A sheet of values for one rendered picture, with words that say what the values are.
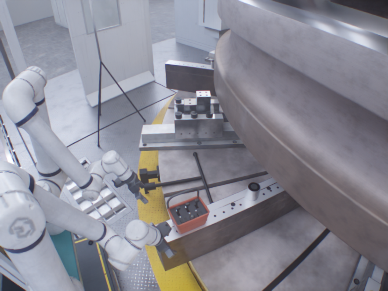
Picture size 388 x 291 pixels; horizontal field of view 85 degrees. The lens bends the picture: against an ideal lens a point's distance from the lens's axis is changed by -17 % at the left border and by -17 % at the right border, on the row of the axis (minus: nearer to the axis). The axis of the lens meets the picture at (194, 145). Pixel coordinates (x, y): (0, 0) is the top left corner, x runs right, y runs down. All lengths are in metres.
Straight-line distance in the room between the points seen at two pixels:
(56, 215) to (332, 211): 1.18
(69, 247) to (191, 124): 1.43
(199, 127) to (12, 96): 1.64
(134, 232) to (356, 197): 0.96
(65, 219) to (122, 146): 2.29
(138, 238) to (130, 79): 3.64
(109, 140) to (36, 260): 2.67
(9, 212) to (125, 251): 0.58
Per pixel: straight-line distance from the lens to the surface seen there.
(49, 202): 0.82
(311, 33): 1.11
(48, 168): 1.45
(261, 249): 1.86
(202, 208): 1.40
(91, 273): 1.85
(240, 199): 1.59
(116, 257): 1.04
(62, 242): 1.54
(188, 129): 2.29
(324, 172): 1.28
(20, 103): 1.08
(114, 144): 3.15
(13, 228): 0.58
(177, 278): 2.06
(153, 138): 2.46
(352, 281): 1.95
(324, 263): 1.97
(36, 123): 1.11
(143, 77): 4.49
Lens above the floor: 1.94
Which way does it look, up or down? 40 degrees down
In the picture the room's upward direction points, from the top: straight up
